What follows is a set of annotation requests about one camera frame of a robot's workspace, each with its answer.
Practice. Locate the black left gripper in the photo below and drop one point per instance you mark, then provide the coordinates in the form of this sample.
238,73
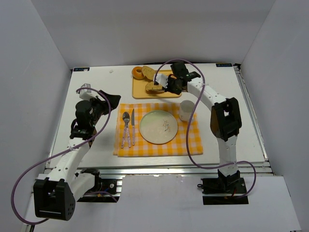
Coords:
104,104

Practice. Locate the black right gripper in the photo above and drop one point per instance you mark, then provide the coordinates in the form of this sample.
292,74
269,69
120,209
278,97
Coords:
172,84

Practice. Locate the seeded bread slice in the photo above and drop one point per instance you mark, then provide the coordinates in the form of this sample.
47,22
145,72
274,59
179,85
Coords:
148,72
153,88

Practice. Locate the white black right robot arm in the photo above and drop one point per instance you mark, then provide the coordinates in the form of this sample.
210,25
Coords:
225,120

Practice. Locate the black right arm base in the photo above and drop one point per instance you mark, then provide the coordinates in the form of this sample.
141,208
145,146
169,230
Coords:
213,192

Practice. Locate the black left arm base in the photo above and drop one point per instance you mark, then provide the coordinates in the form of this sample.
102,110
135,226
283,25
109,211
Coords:
108,185

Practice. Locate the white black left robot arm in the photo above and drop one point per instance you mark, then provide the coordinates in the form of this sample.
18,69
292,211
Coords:
55,196

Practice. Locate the white ceramic mug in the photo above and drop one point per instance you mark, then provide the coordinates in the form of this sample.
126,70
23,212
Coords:
185,110

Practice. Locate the yellow serving tray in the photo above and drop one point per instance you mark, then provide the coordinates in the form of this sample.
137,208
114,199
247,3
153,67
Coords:
138,91

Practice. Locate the pale green ceramic plate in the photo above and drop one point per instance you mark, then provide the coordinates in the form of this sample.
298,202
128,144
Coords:
158,127

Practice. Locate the blue left corner label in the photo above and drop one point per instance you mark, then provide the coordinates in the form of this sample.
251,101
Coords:
81,69

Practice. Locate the blue corner label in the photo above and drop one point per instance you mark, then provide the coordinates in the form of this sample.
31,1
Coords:
81,69
221,65

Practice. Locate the blue right corner label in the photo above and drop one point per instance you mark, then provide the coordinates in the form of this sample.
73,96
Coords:
221,65

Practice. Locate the yellow checkered cloth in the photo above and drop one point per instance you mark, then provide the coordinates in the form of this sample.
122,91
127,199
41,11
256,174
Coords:
186,141

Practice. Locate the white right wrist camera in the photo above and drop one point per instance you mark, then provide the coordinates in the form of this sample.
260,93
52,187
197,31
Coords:
161,79

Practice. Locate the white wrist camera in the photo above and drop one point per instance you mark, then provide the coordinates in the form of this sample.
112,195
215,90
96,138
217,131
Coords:
86,94
161,79

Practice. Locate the silver fork pink handle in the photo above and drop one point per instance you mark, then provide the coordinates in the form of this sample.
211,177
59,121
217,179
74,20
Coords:
126,119

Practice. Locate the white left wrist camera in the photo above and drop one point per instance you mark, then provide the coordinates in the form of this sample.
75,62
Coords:
86,94

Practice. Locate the silver knife pink handle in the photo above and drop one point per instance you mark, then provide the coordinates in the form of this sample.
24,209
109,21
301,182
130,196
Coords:
133,126

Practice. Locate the golden ring donut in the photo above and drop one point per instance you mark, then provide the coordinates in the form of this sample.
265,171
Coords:
137,73

